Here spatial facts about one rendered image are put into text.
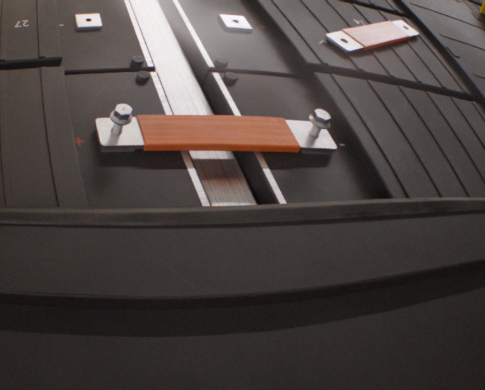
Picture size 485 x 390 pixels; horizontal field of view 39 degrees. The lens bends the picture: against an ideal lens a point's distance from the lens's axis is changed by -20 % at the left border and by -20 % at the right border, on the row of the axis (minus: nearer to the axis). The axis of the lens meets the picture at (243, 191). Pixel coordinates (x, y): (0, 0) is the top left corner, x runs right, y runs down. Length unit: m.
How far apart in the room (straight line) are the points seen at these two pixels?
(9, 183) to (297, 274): 0.19
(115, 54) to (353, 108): 0.17
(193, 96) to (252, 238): 0.28
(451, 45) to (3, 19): 0.47
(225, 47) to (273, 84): 0.05
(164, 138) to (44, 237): 0.23
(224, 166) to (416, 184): 0.13
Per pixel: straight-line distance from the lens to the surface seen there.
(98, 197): 0.41
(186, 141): 0.45
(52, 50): 0.50
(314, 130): 0.49
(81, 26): 0.55
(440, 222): 0.30
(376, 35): 0.66
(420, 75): 0.65
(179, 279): 0.23
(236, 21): 0.60
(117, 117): 0.43
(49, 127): 0.43
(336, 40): 0.61
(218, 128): 0.47
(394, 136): 0.53
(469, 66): 0.74
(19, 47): 0.50
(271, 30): 0.61
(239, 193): 0.46
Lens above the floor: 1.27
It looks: 39 degrees down
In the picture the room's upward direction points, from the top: 24 degrees clockwise
